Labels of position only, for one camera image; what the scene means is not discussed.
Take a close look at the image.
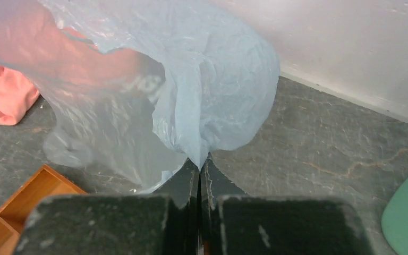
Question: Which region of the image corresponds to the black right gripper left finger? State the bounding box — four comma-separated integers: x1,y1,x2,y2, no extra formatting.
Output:
13,160,199,254

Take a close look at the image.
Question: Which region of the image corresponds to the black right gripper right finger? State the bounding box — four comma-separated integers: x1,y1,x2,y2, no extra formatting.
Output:
200,157,374,254

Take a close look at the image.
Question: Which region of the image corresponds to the translucent blue plastic trash bag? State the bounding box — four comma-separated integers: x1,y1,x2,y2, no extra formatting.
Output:
0,1,279,193

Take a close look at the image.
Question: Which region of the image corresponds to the orange compartment tray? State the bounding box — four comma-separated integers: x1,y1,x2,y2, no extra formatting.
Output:
0,165,85,254

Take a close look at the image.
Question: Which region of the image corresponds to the pink cloth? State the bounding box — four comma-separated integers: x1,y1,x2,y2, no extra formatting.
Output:
0,7,145,126

